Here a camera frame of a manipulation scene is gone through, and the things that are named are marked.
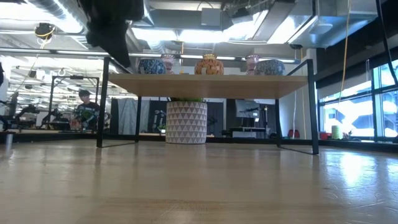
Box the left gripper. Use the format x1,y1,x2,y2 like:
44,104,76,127
77,0,146,68

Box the pink glass candle holder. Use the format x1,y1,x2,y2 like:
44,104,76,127
245,54,261,76
160,53,176,75

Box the orange patterned candle tin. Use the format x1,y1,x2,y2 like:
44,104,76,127
194,57,225,76

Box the hanging black yellow reel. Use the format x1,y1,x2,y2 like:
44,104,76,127
33,22,57,40

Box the person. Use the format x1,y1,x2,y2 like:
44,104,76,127
73,89,101,131

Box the grey hanging cloth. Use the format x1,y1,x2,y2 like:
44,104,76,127
117,98,138,135

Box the succulent in triangle-pattern pot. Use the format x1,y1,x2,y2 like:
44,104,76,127
165,97,208,145

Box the wooden riser shelf black legs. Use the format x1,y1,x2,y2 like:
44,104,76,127
96,57,321,156

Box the ceiling light strip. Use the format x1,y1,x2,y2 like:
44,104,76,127
130,52,302,65

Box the dark computer monitor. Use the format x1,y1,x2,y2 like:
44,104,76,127
234,99,261,119

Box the light green roll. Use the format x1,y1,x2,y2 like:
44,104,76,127
330,124,343,140

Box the silver ceiling duct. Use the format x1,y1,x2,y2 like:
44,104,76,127
267,0,382,49

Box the yellow hanging cable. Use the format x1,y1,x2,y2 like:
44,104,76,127
338,0,351,103

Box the black aluminium rig frame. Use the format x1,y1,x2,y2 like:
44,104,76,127
0,130,398,154

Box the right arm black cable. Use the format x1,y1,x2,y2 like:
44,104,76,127
375,0,398,86

